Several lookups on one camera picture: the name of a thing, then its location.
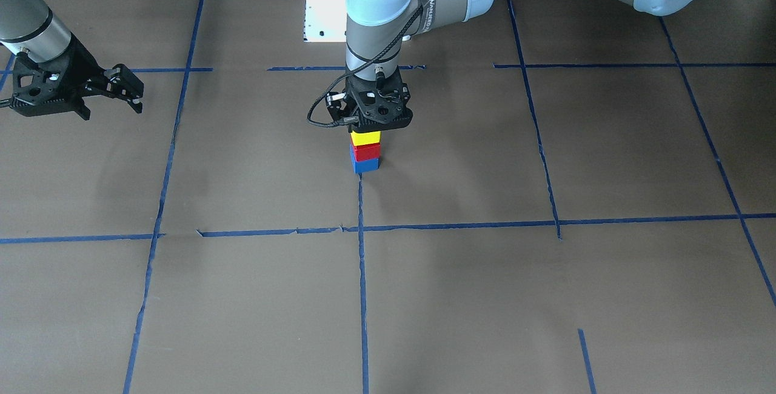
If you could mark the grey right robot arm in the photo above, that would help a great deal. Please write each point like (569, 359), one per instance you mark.
(32, 27)

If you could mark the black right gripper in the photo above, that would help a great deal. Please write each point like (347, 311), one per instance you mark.
(83, 71)

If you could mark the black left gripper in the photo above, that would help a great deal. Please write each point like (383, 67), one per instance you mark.
(335, 105)

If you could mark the red wooden cube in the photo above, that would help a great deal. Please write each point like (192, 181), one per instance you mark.
(364, 152)

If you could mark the blue wooden cube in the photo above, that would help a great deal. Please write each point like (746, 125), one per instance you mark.
(362, 166)

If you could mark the yellow wooden cube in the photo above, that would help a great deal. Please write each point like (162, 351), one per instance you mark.
(364, 139)

